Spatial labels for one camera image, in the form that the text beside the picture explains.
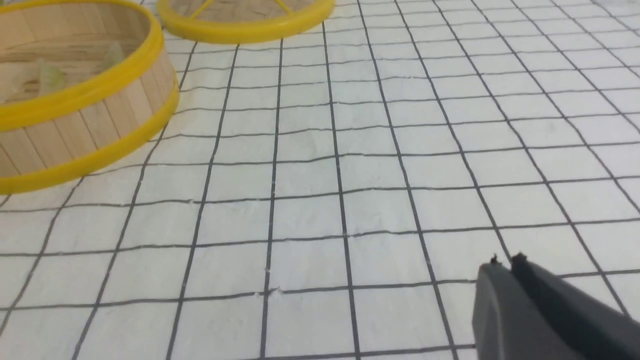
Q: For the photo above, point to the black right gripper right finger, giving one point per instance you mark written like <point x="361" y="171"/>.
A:
<point x="587" y="326"/>

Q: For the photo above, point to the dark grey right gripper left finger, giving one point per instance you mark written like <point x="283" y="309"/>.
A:
<point x="506" y="323"/>

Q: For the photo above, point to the pale green dumpling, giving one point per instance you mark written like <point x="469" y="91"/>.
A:
<point x="51" y="78"/>

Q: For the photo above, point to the green tinted dumpling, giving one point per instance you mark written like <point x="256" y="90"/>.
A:
<point x="114" y="55"/>

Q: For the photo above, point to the yellow rimmed bamboo steamer lid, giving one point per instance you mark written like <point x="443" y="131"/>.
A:
<point x="241" y="21"/>

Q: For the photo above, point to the yellow rimmed bamboo steamer tray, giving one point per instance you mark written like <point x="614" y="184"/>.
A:
<point x="101" y="115"/>

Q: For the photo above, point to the white black grid tablecloth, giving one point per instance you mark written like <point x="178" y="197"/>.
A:
<point x="331" y="196"/>

